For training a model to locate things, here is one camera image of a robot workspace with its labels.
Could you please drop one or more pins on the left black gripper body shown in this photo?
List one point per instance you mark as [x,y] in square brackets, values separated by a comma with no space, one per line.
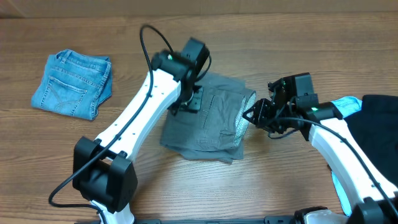
[190,100]

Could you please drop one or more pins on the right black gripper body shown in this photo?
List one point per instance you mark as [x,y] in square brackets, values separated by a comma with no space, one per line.
[267,112]

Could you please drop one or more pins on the grey shorts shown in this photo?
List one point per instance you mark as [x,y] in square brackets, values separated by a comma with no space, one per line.
[216,132]

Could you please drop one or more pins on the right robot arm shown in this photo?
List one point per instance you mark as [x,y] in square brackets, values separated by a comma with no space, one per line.
[294,104]

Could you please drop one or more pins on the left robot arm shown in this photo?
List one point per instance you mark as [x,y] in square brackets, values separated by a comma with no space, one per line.
[105,165]

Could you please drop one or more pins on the light blue garment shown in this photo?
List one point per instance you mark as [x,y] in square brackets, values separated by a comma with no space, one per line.
[346,105]

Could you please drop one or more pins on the black garment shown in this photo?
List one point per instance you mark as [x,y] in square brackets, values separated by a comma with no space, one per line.
[374,128]

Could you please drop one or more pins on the folded blue jeans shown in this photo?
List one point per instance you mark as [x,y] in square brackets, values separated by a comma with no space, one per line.
[74,84]

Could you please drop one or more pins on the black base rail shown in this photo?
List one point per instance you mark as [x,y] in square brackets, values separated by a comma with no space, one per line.
[288,219]

